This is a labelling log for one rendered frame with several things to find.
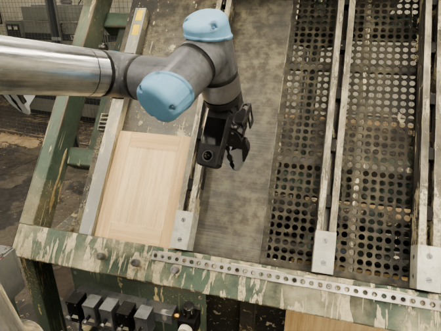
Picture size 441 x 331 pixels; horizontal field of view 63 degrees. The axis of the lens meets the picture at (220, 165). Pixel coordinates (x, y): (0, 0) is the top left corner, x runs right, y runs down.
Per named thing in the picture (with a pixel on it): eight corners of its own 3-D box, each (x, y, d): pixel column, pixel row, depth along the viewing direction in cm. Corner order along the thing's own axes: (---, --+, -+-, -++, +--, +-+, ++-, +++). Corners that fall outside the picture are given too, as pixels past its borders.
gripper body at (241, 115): (255, 123, 79) (249, 78, 69) (243, 152, 74) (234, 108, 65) (223, 119, 81) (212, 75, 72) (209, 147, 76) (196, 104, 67)
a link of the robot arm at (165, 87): (132, 118, 60) (171, 79, 65) (183, 131, 54) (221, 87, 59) (110, 79, 55) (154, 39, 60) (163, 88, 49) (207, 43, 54)
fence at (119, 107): (84, 234, 133) (78, 233, 130) (139, 14, 156) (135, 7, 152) (96, 236, 132) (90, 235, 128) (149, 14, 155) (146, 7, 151)
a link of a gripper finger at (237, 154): (254, 156, 85) (250, 129, 78) (247, 176, 81) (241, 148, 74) (242, 154, 86) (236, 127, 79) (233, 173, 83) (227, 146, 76)
